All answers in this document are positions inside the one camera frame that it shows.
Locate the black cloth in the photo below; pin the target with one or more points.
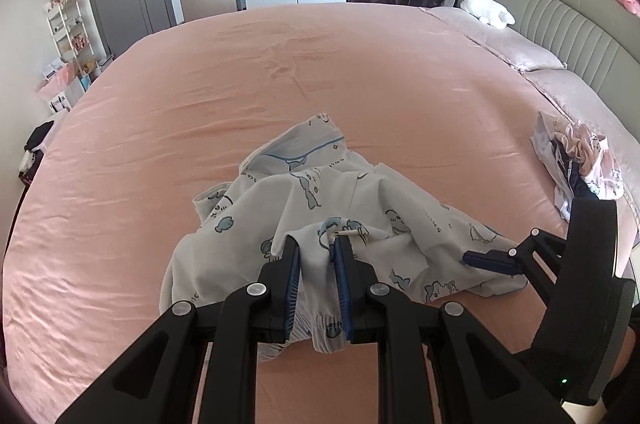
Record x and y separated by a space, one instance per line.
36 144

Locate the navy garment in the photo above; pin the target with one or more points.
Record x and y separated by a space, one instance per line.
585 184

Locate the pink bed sheet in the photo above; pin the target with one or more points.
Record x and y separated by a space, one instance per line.
200 104

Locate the grey padded headboard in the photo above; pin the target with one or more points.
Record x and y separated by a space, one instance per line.
565 4

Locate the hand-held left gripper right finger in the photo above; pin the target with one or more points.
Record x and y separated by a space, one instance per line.
342 289

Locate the person's right forearm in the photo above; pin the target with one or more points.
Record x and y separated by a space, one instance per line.
629 349

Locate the white shelf rack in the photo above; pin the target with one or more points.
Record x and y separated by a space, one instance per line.
70 34

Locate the pink gift bag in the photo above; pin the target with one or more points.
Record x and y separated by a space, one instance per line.
57 86

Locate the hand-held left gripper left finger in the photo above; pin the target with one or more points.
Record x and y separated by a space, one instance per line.
294 284

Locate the white plush toy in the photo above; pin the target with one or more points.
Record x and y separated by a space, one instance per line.
487 9

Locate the white printed pajama top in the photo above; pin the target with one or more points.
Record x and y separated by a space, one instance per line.
280 204

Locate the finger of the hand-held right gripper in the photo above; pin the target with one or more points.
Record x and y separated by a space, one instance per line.
490 260

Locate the pink printed garment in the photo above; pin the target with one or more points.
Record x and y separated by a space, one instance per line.
607 164

